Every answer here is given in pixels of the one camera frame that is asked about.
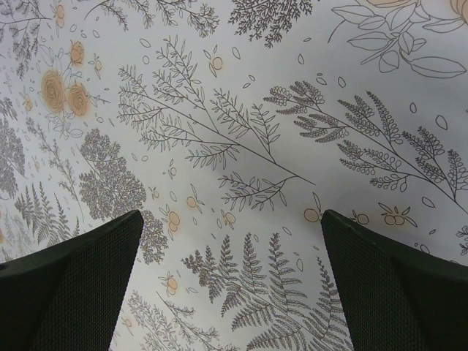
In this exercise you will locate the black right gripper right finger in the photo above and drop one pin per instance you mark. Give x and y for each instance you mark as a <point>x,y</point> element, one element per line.
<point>395,297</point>

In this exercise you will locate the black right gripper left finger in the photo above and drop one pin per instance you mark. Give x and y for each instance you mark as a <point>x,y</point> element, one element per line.
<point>68,296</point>

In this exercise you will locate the floral patterned table mat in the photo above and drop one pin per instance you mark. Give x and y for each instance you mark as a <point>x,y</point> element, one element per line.
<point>233,126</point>

